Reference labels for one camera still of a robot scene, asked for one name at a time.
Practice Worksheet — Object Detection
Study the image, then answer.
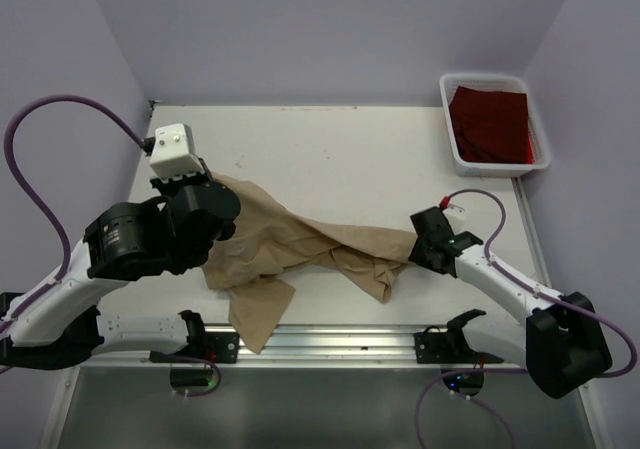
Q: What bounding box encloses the red t shirt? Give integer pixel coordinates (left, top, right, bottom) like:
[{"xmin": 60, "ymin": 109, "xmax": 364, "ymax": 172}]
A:
[{"xmin": 448, "ymin": 86, "xmax": 533, "ymax": 164}]

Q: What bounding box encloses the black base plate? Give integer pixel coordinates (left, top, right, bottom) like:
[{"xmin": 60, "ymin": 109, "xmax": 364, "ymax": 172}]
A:
[
  {"xmin": 204, "ymin": 332, "xmax": 240, "ymax": 365},
  {"xmin": 413, "ymin": 332, "xmax": 504, "ymax": 365}
]

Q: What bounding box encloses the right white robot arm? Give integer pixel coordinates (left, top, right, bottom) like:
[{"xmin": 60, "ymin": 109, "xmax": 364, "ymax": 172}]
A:
[{"xmin": 409, "ymin": 206, "xmax": 613, "ymax": 399}]

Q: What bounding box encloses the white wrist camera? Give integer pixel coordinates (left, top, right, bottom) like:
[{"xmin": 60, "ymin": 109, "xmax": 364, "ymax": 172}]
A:
[
  {"xmin": 439, "ymin": 196, "xmax": 466, "ymax": 234},
  {"xmin": 149, "ymin": 123, "xmax": 204, "ymax": 181}
]

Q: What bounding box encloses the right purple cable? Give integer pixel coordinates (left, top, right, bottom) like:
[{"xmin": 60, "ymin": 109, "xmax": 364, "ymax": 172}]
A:
[{"xmin": 413, "ymin": 188, "xmax": 639, "ymax": 449}]

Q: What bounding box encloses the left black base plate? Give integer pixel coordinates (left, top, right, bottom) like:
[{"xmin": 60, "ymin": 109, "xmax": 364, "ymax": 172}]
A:
[{"xmin": 204, "ymin": 332, "xmax": 240, "ymax": 365}]

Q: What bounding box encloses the white plastic basket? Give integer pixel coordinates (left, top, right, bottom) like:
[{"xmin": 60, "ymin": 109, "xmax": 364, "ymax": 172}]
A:
[{"xmin": 439, "ymin": 73, "xmax": 551, "ymax": 178}]

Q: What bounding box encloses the purple cable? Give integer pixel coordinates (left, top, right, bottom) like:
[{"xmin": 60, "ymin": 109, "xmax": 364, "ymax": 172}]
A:
[
  {"xmin": 413, "ymin": 188, "xmax": 639, "ymax": 449},
  {"xmin": 0, "ymin": 94, "xmax": 154, "ymax": 375}
]

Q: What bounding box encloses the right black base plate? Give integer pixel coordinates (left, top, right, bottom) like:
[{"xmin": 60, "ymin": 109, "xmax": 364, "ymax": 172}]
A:
[{"xmin": 413, "ymin": 332, "xmax": 504, "ymax": 365}]

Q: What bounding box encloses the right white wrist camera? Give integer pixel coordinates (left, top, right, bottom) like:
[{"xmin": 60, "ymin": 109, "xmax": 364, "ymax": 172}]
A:
[{"xmin": 439, "ymin": 196, "xmax": 466, "ymax": 234}]

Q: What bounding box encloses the beige t shirt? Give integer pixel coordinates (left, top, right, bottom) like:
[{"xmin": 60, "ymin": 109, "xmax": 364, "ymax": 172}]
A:
[{"xmin": 202, "ymin": 176, "xmax": 416, "ymax": 353}]

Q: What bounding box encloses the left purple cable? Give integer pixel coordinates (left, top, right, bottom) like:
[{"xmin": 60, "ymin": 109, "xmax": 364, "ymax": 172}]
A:
[{"xmin": 0, "ymin": 94, "xmax": 154, "ymax": 375}]

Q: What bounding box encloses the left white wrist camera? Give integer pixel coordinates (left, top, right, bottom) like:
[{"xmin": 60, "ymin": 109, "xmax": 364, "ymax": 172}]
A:
[{"xmin": 149, "ymin": 123, "xmax": 204, "ymax": 181}]

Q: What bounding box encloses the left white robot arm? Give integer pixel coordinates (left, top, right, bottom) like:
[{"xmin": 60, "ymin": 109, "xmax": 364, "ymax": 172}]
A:
[{"xmin": 1, "ymin": 174, "xmax": 241, "ymax": 370}]

